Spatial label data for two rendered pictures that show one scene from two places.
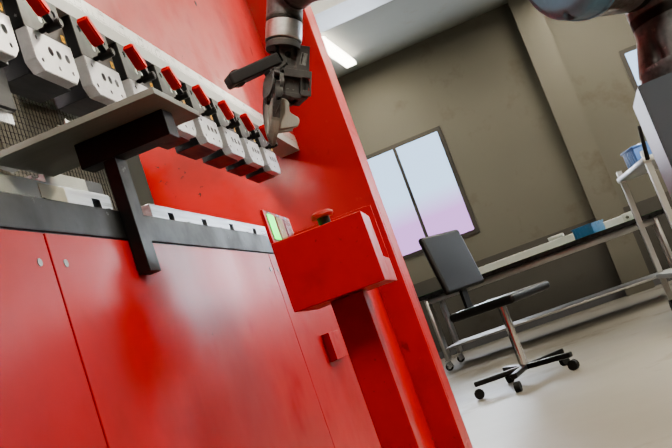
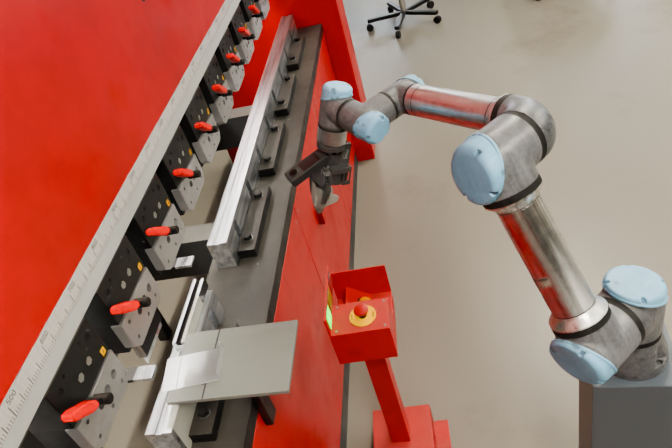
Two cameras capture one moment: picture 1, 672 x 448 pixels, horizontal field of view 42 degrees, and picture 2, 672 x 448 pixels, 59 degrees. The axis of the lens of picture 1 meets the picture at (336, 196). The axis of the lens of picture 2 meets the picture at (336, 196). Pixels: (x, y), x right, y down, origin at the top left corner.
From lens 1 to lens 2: 144 cm
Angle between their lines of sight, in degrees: 45
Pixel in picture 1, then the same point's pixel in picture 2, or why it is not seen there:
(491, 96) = not seen: outside the picture
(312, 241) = (356, 337)
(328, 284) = (363, 355)
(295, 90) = (338, 179)
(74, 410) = not seen: outside the picture
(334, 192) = not seen: outside the picture
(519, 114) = not seen: outside the picture
